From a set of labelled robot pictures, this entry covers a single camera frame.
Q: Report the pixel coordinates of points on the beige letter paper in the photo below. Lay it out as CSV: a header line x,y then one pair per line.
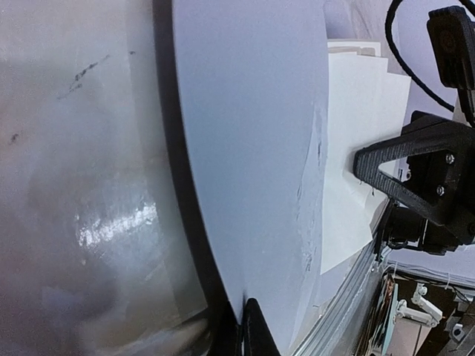
x,y
367,104

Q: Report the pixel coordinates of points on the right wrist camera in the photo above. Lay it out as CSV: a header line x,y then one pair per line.
x,y
451,33

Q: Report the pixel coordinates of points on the front aluminium rail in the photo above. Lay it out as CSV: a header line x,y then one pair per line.
x,y
338,329

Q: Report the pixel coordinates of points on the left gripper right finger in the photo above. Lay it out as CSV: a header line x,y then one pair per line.
x,y
257,338

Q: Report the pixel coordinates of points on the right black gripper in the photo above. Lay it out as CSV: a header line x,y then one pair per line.
x,y
435,210

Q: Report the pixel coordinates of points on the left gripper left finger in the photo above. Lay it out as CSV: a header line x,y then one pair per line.
x,y
228,337

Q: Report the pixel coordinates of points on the background white robot arms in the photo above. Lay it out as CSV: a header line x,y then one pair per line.
x,y
427,313

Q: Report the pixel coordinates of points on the grey envelope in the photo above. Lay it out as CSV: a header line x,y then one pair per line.
x,y
253,82

